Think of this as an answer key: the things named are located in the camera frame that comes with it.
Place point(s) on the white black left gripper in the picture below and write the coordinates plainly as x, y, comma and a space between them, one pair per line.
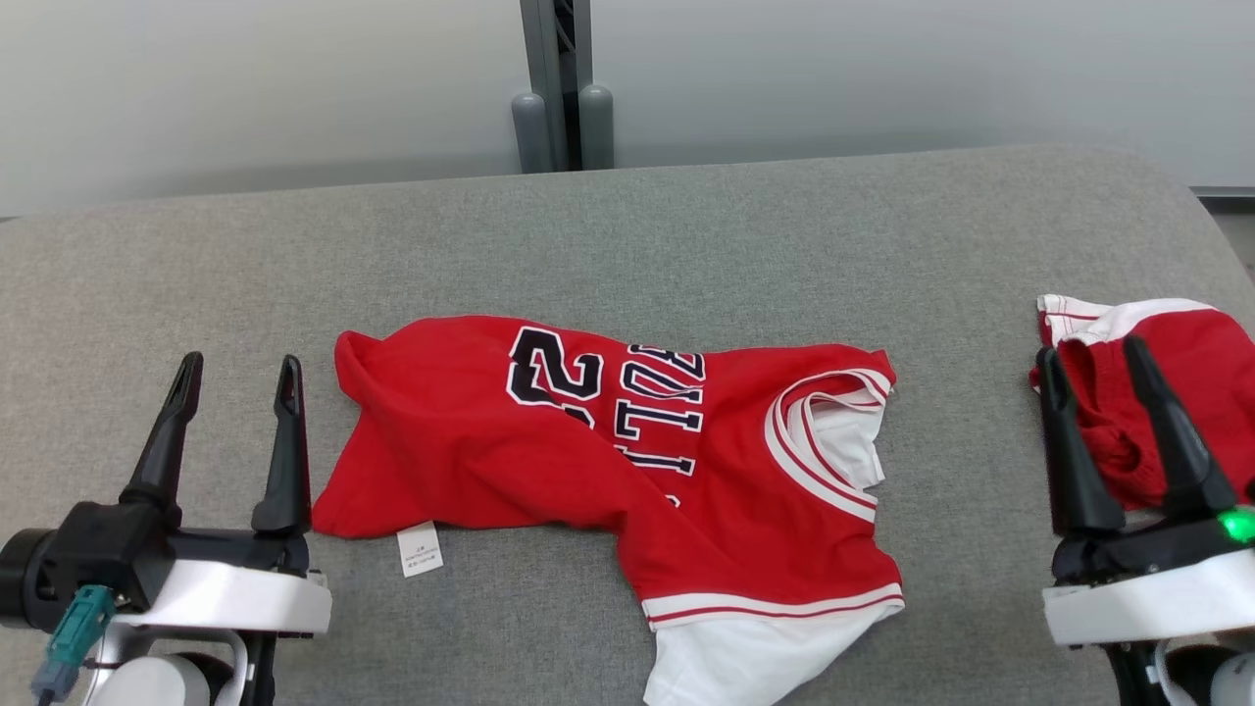
235, 588

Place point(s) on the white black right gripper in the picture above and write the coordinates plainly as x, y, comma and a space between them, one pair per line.
1147, 588

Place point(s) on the red shorts with white stripe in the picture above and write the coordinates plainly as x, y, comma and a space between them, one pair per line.
1201, 392

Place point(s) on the red basketball jersey white trim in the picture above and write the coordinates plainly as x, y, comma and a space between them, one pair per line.
549, 461

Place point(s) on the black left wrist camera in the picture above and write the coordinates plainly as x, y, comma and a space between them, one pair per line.
88, 559

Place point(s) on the grey partition post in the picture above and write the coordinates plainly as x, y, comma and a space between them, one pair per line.
562, 88

